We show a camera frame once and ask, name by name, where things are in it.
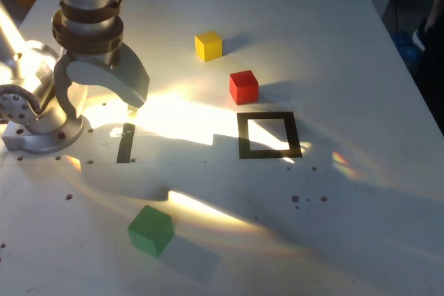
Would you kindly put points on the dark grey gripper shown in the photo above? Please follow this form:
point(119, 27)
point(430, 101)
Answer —
point(93, 57)

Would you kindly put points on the yellow cube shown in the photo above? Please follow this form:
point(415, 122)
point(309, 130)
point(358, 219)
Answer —
point(208, 46)

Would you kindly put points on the red cube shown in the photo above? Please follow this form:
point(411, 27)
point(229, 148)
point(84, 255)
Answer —
point(243, 86)

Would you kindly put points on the green cube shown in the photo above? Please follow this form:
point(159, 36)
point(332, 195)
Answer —
point(149, 230)

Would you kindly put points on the black tape square outline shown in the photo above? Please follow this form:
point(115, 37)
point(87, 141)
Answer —
point(243, 136)

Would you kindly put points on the black tape strip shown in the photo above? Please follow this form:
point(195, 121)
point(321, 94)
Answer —
point(125, 147)

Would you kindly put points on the blue object beside table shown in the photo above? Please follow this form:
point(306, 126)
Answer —
point(407, 50)

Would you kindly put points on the person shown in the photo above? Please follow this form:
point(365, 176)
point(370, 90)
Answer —
point(433, 67)

